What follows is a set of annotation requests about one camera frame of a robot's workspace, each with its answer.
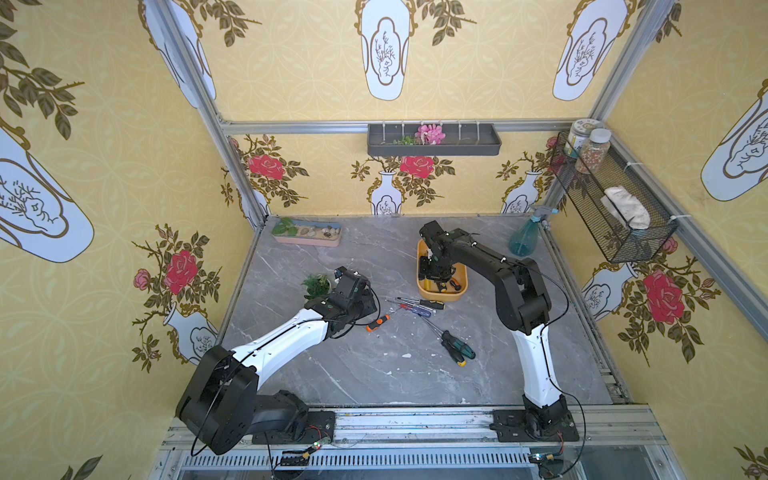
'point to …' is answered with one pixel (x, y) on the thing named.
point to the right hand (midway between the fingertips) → (432, 271)
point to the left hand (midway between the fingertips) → (359, 299)
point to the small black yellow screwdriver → (432, 304)
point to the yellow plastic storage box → (457, 286)
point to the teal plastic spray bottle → (523, 241)
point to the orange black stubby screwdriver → (374, 326)
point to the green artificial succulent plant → (317, 286)
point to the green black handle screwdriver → (458, 345)
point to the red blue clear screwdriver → (422, 312)
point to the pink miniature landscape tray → (320, 233)
